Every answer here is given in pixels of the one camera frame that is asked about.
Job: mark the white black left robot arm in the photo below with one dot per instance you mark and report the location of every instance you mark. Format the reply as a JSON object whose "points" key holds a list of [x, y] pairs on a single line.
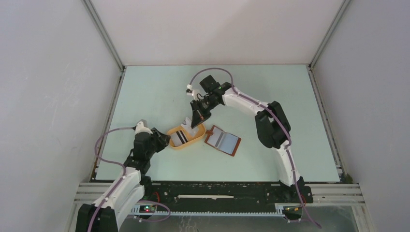
{"points": [[109, 211]]}

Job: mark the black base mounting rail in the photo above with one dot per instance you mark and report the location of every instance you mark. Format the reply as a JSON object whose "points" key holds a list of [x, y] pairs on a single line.
{"points": [[226, 197]]}

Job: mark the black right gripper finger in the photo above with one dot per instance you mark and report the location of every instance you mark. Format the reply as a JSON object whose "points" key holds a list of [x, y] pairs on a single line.
{"points": [[196, 114], [205, 114]]}

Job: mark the orange plastic tray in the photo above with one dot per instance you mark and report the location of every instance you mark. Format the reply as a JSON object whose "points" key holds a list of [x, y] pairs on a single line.
{"points": [[198, 137]]}

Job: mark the brown leather card holder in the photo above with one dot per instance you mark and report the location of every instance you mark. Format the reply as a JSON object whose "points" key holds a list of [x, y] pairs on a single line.
{"points": [[222, 141]]}

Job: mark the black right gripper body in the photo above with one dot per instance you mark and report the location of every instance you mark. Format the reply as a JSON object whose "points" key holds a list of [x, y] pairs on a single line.
{"points": [[208, 102]]}

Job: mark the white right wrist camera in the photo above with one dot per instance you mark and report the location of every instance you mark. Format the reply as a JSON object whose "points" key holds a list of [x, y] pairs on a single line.
{"points": [[195, 93]]}

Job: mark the white striped credit cards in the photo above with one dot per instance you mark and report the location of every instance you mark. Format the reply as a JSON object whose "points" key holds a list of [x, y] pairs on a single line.
{"points": [[182, 134]]}

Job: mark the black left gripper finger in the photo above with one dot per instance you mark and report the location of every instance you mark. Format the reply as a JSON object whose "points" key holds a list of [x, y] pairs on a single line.
{"points": [[158, 134], [163, 141]]}

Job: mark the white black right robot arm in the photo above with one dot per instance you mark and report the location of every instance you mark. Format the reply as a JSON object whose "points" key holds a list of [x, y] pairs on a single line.
{"points": [[272, 126]]}

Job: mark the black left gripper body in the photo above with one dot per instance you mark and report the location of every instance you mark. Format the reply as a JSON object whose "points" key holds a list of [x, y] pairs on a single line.
{"points": [[154, 142]]}

